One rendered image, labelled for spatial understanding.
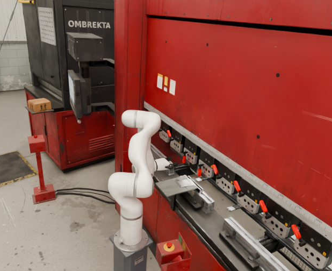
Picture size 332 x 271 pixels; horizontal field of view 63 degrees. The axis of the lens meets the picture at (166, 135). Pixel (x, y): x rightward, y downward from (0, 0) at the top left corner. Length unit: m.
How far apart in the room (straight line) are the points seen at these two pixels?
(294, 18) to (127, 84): 1.59
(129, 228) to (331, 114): 1.08
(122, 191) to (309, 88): 0.96
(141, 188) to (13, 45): 7.33
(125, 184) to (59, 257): 1.75
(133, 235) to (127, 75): 1.47
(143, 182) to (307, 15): 1.01
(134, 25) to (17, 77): 6.32
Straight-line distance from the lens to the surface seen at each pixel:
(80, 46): 2.52
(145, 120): 1.52
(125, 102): 2.57
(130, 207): 1.44
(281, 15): 1.39
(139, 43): 2.51
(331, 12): 1.27
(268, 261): 1.75
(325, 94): 1.27
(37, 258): 3.04
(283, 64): 1.38
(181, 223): 2.17
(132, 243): 1.59
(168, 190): 2.02
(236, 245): 1.85
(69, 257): 2.98
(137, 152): 1.43
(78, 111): 2.62
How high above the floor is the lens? 2.16
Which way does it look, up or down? 24 degrees down
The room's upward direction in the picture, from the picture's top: 5 degrees clockwise
